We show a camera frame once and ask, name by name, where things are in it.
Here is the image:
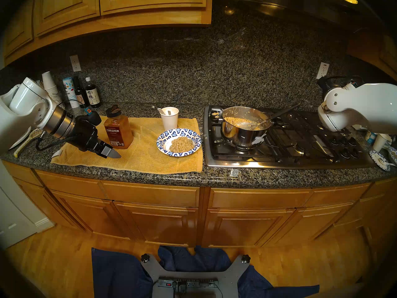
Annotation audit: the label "ground cinnamon jar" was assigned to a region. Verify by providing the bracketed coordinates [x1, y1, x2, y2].
[103, 105, 134, 150]

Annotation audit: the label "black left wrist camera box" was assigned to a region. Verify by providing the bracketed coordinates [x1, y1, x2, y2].
[81, 106, 102, 125]

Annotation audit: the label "blue patterned paper plate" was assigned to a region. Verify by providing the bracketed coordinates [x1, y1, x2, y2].
[369, 150, 397, 171]

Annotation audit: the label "oatmeal mass in pot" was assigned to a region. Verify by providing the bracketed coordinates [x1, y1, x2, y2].
[225, 116, 260, 129]

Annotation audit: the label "wooden upper cabinet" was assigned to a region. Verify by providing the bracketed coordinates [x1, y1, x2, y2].
[3, 0, 213, 66]
[347, 27, 397, 74]

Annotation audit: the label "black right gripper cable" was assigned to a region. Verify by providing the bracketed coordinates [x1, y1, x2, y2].
[327, 75, 363, 84]

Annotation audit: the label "stack of white paper cups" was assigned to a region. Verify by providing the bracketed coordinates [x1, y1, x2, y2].
[42, 71, 62, 107]

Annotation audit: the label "yellow towel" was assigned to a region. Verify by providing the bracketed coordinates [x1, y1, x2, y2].
[51, 116, 203, 174]

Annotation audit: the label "small dark glass bottle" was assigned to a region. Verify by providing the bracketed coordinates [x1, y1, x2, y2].
[73, 76, 87, 108]

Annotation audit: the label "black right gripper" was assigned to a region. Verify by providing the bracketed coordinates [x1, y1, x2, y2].
[317, 77, 337, 98]

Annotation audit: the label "stainless gas cooktop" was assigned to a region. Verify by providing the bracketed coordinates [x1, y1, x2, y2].
[203, 105, 377, 169]

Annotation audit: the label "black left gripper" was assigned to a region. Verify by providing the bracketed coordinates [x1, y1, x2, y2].
[70, 115, 122, 159]

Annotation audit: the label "wooden lower cabinets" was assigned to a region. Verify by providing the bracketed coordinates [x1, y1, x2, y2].
[2, 160, 397, 250]

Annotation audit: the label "black handled serving spoon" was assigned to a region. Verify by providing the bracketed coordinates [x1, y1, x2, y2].
[236, 103, 301, 129]

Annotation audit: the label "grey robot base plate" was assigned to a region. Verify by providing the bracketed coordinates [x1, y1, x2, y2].
[141, 254, 251, 298]

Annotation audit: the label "dark blue cloth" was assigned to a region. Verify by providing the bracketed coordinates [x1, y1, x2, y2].
[91, 245, 320, 298]

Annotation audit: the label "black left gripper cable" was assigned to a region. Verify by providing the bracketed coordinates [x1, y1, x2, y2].
[35, 132, 82, 151]

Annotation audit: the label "dirty wooden spoon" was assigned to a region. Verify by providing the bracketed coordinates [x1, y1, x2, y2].
[13, 128, 44, 158]

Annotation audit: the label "stainless steel pot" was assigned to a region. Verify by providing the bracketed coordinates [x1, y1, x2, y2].
[211, 106, 289, 151]

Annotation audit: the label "stainless range hood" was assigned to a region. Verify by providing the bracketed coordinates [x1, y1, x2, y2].
[214, 0, 360, 25]

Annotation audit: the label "soy sauce bottle white label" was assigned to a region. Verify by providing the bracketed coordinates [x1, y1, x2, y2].
[85, 77, 101, 108]

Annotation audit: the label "white blue salt canister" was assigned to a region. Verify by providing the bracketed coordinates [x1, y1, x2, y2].
[62, 77, 80, 109]

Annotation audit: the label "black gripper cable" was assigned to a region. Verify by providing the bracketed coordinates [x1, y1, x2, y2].
[35, 132, 82, 151]
[327, 75, 363, 84]

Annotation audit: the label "scooped oatmeal portion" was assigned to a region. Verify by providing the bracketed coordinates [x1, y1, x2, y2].
[169, 137, 195, 153]

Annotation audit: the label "white paper cup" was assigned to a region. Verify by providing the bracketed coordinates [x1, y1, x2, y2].
[372, 133, 392, 152]
[160, 107, 179, 131]

